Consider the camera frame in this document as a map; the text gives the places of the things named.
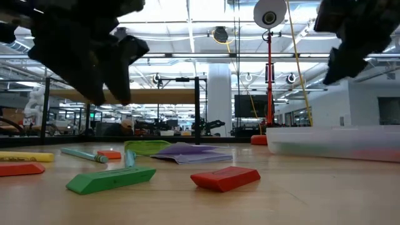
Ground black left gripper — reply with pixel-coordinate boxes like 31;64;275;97
27;12;151;107

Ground black ceiling cable reel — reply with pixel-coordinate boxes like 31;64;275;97
211;26;229;44

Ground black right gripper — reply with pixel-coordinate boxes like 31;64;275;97
322;9;400;86

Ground yellow cable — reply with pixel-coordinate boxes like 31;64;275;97
286;0;314;128

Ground teal pen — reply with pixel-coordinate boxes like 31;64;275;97
124;149;138;170
60;147;109;164

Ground black monitor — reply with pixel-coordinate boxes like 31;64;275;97
234;94;276;119

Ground purple sticky note pad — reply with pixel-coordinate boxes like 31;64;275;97
150;142;234;166

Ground person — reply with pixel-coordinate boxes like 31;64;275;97
102;119;136;138

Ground red eraser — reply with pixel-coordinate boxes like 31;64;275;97
0;162;46;178
190;166;261;193

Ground green eraser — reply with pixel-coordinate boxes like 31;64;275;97
65;166;157;196

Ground yellow highlighter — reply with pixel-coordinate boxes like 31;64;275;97
0;151;55;164

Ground green sticky note pad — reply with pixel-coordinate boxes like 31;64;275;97
123;140;173;157

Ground small orange eraser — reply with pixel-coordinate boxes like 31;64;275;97
96;150;123;161

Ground wooden shelf black legs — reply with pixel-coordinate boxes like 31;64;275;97
39;76;208;146

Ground clear pencil box pink lid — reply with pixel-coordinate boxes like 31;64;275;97
266;125;400;164

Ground red desk lamp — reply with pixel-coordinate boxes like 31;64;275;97
250;0;288;146

